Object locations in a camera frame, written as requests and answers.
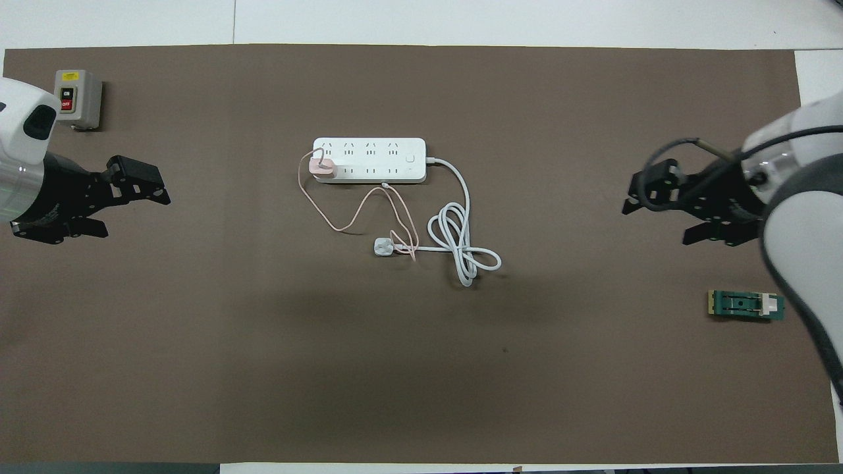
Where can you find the pink charger plug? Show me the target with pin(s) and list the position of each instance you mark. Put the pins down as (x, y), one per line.
(324, 169)

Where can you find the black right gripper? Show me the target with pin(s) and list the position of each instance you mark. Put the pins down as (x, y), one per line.
(728, 197)

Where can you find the green circuit board module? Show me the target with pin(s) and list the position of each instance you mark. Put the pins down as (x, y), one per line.
(744, 305)

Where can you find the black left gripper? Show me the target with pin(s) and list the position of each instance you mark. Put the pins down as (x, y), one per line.
(62, 194)

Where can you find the brown table mat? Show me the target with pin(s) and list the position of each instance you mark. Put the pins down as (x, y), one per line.
(421, 368)

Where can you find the grey on-off switch box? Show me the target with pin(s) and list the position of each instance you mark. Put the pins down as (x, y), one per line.
(82, 99)

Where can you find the white power strip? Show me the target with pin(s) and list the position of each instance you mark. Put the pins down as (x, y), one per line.
(375, 160)

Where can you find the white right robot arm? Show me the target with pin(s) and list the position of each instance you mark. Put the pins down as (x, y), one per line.
(800, 197)

